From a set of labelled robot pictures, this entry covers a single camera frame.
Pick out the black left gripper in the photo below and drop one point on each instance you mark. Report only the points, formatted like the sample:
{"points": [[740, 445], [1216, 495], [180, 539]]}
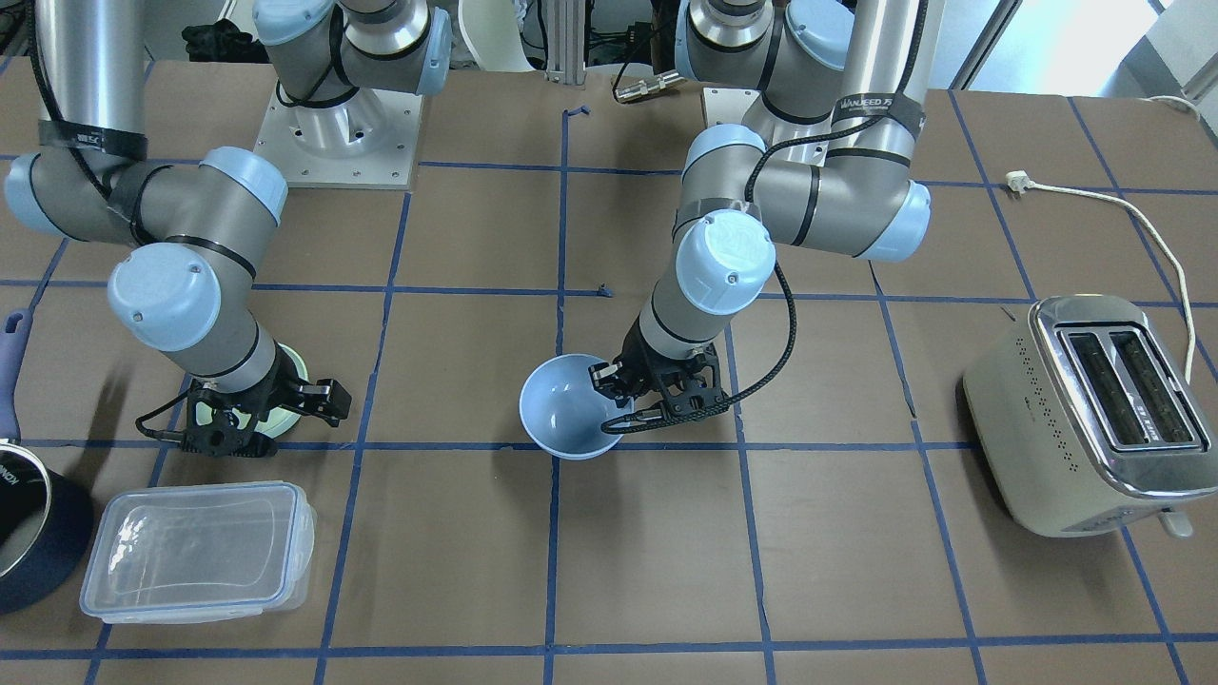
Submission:
{"points": [[639, 365]]}

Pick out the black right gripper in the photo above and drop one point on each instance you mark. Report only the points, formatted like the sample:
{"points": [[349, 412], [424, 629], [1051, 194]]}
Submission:
{"points": [[275, 384]]}

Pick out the light blue bowl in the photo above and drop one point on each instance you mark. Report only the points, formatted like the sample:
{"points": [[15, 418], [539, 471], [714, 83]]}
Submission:
{"points": [[562, 411]]}

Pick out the light green bowl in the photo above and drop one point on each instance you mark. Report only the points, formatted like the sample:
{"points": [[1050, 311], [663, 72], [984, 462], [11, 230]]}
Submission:
{"points": [[279, 417]]}

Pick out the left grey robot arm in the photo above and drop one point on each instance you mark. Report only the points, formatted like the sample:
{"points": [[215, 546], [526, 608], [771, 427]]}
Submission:
{"points": [[821, 160]]}

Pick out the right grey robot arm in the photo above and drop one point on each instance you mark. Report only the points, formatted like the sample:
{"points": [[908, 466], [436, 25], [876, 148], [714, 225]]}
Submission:
{"points": [[198, 234]]}

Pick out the clear plastic food container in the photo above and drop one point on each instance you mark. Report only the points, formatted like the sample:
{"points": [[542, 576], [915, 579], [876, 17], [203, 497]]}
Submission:
{"points": [[191, 554]]}

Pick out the dark blue saucepan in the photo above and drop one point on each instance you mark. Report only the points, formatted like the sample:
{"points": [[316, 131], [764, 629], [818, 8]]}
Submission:
{"points": [[46, 519]]}

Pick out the cream metal toaster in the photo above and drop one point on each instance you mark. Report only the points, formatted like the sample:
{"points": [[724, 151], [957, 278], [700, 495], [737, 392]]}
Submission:
{"points": [[1087, 422]]}

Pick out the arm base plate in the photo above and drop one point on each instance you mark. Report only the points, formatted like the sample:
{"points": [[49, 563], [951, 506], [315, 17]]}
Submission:
{"points": [[743, 106], [369, 141]]}

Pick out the aluminium frame post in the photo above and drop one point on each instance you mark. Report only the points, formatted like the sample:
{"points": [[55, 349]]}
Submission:
{"points": [[565, 41]]}

